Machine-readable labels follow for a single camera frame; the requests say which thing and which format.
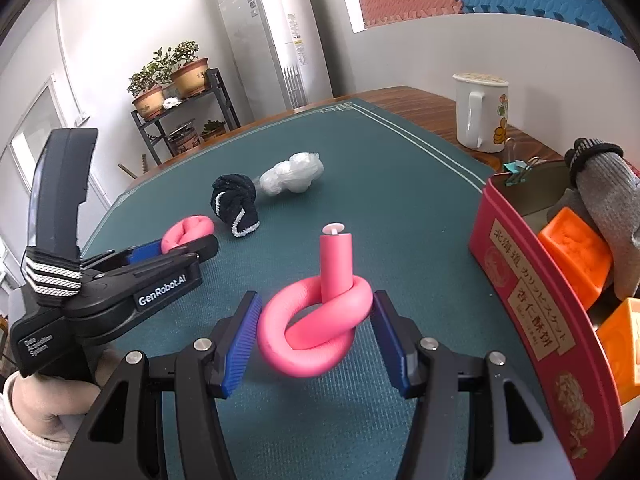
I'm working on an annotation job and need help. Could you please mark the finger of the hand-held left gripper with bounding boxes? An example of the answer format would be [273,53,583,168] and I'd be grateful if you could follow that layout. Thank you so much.
[160,235,220,263]
[80,241,165,275]

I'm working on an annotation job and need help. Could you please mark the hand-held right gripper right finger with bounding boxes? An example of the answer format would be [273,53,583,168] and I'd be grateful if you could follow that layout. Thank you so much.
[370,290,576,480]

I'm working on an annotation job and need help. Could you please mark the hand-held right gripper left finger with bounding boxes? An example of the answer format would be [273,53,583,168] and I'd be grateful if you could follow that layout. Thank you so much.
[57,290,263,480]

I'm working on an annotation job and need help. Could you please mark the small pink knotted foam tube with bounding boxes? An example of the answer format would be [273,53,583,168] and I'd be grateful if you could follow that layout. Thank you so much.
[161,215,216,256]

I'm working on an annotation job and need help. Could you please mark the large pink knotted foam tube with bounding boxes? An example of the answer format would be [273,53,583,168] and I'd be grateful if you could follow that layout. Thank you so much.
[256,222,375,378]

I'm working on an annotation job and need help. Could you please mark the red tin container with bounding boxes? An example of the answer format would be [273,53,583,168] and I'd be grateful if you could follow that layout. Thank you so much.
[469,160,640,480]

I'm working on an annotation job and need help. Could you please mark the red-orange toy block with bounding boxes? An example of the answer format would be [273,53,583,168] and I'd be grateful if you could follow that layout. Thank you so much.
[537,207,615,311]

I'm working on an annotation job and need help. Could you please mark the yellow-orange toy block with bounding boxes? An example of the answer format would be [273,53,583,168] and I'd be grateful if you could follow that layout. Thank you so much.
[595,297,640,406]

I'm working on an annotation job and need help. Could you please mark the person's left forearm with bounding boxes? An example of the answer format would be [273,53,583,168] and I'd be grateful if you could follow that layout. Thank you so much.
[0,412,70,480]

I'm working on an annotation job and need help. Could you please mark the person's left hand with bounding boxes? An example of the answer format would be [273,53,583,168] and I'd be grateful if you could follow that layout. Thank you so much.
[0,350,126,445]

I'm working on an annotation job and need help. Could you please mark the black rolled sock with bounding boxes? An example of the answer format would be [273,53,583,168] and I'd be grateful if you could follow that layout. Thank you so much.
[210,173,261,237]

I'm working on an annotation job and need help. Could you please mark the wooden stick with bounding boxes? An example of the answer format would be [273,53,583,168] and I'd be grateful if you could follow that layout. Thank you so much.
[117,155,150,180]

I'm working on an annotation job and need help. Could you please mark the dark decorated pot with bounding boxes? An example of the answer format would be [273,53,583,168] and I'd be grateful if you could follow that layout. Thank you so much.
[167,120,201,156]

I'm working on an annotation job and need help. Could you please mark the white crumpled plastic bag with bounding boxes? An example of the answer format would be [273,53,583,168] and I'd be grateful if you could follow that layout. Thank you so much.
[257,151,325,198]

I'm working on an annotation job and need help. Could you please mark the potted plant tan pot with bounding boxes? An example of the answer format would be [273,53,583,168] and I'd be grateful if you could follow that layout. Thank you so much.
[127,62,166,121]
[169,41,210,98]

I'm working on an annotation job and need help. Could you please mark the black metal plant rack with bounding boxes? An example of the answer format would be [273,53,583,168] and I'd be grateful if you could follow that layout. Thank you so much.
[131,67,241,167]

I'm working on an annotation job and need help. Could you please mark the green felt table mat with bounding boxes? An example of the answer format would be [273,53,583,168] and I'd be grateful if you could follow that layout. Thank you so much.
[82,99,576,480]

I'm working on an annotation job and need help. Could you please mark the white framed glass door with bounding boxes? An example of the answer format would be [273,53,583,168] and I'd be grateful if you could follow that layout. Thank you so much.
[0,74,111,271]

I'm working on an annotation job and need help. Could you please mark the small leafy potted plant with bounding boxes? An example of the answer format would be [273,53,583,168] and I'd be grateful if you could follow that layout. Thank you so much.
[150,47,176,92]

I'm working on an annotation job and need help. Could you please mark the teal binder clip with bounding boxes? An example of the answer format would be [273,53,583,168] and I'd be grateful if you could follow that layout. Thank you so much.
[502,137,546,188]

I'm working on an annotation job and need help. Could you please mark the white standing air conditioner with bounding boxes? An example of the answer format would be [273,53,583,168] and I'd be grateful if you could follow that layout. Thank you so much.
[209,0,333,109]

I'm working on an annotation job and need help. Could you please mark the white mug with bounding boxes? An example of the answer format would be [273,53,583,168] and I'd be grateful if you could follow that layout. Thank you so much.
[452,72,511,153]

